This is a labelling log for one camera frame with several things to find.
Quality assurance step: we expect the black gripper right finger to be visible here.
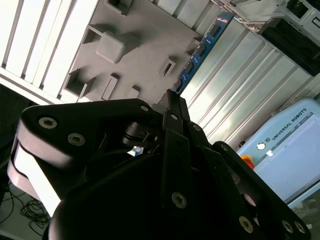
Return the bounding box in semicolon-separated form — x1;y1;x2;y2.
186;121;311;240

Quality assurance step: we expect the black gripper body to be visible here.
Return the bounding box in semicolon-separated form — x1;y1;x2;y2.
41;119;258;240

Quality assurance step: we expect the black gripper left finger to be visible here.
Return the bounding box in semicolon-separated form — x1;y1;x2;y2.
6;89;196;218

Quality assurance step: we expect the blue RAM stick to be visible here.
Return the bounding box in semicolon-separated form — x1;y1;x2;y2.
173;11;235;95

